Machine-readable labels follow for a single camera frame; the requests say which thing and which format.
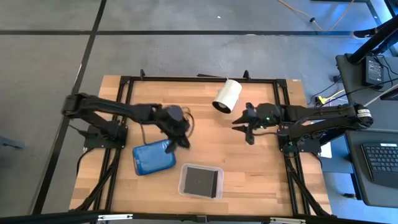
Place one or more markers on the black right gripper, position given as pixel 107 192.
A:
pixel 267 116

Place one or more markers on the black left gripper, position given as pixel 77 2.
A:
pixel 172 123

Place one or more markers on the clear plastic bin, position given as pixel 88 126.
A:
pixel 181 186

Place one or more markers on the blue disc case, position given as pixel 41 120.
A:
pixel 135 168

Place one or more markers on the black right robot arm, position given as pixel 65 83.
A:
pixel 326 115

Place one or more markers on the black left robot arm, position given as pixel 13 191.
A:
pixel 109 107

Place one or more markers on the yellow plug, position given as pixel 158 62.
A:
pixel 321 99

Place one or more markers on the white paper sheet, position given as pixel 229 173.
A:
pixel 326 152

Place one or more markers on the grey operator desk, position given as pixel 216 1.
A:
pixel 357 93

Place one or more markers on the grey keyboard desk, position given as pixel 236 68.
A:
pixel 357 174

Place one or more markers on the black floor plug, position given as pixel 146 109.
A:
pixel 312 20

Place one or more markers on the black power brick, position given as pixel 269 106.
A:
pixel 373 70

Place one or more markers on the white slanted rod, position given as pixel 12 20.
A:
pixel 382 95

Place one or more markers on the black keyboard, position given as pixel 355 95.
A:
pixel 382 161

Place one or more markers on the black slanted pole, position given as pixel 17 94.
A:
pixel 373 43

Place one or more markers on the person's shoe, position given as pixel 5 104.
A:
pixel 365 32

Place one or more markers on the black rig beam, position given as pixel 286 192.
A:
pixel 46 217

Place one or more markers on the small grey floor object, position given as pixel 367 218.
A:
pixel 11 143

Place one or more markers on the black aluminium table frame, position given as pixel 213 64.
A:
pixel 202 79

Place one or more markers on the black table-level camera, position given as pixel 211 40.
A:
pixel 201 218

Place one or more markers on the silver beam bracket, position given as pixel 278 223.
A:
pixel 287 220
pixel 115 216

